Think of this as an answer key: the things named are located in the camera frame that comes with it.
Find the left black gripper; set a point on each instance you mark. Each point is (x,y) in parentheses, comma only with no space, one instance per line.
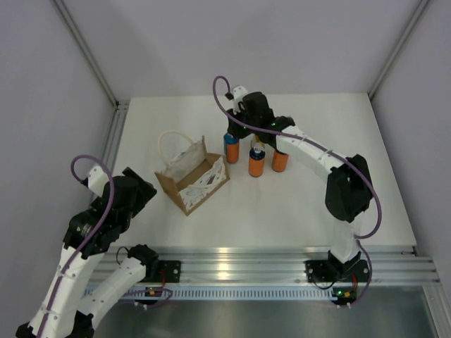
(144,193)

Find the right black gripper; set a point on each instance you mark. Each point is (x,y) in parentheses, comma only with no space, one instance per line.
(232,127)

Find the light blue pump bottle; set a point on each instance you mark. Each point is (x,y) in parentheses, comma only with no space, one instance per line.
(231,148)

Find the dark blue pump bottle orange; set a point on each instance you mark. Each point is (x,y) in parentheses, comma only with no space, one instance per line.
(279,162)

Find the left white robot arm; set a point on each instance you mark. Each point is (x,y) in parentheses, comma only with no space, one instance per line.
(65,310)

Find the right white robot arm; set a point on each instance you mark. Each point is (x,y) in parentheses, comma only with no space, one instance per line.
(347,193)

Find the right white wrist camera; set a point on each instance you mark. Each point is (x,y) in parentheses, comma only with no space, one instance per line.
(235,95)

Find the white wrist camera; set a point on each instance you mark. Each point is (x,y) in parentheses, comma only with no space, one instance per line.
(96,180)
(235,95)

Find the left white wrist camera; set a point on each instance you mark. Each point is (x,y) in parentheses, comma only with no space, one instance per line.
(96,180)

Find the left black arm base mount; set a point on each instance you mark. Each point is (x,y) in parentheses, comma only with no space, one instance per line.
(168,272)

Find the white slotted cable duct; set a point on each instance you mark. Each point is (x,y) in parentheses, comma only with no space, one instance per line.
(230,293)

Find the aluminium frame rail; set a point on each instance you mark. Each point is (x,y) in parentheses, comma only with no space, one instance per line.
(392,265)

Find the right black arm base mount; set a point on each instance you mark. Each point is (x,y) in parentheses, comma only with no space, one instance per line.
(328,271)

